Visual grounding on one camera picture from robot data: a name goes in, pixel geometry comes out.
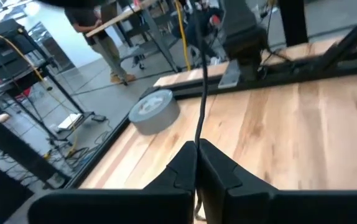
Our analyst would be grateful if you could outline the person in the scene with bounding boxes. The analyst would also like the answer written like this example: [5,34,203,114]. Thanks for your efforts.
[178,0,226,63]
[63,0,137,85]

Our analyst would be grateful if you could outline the grey duct tape roll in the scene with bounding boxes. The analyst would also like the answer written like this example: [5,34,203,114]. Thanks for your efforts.
[127,89,181,136]

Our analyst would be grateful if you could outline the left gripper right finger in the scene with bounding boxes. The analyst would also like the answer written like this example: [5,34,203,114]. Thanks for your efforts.
[197,138,357,224]

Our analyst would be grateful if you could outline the long yellow cable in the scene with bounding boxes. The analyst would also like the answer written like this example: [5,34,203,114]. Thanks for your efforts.
[174,0,192,72]

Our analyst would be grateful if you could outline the thin black cord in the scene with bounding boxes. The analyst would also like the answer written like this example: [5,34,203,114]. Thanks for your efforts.
[190,0,210,222]

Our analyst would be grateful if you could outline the black equipment cart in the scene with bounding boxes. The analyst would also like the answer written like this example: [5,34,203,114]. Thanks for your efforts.
[0,18,96,141]

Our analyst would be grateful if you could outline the black aluminium table frame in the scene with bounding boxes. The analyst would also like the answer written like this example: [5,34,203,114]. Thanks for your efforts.
[63,6,357,190]

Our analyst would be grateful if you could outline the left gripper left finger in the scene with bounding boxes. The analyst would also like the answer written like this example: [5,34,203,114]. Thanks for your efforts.
[27,140,198,224]

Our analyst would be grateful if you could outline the white flat box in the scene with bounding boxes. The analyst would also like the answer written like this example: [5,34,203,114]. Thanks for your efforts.
[57,113,83,131]

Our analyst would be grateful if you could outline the long wooden table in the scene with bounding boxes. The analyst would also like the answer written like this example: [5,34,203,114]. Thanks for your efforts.
[85,0,181,73]

